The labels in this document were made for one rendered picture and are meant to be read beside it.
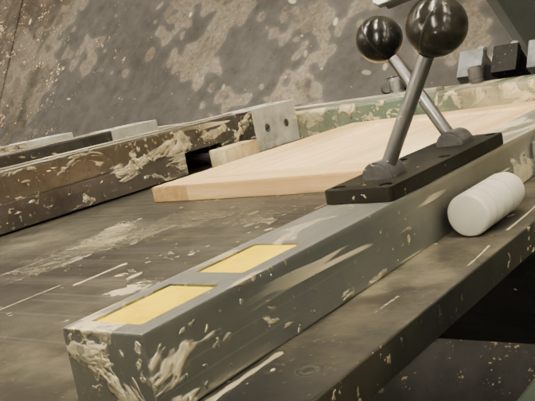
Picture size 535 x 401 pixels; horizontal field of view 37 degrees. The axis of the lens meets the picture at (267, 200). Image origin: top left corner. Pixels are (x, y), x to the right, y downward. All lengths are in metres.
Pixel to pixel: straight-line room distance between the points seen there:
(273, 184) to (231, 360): 0.49
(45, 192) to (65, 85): 2.75
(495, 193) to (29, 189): 0.59
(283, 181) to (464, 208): 0.33
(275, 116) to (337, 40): 1.43
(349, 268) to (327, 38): 2.37
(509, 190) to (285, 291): 0.23
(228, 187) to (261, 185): 0.05
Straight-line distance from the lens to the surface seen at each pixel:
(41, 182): 0.99
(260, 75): 2.89
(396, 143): 0.52
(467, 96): 1.25
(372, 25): 0.65
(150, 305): 0.36
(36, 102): 3.86
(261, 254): 0.42
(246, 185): 0.87
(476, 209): 0.54
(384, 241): 0.48
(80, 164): 1.03
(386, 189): 0.49
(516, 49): 1.44
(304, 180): 0.82
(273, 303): 0.39
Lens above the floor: 1.89
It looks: 47 degrees down
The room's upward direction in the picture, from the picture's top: 57 degrees counter-clockwise
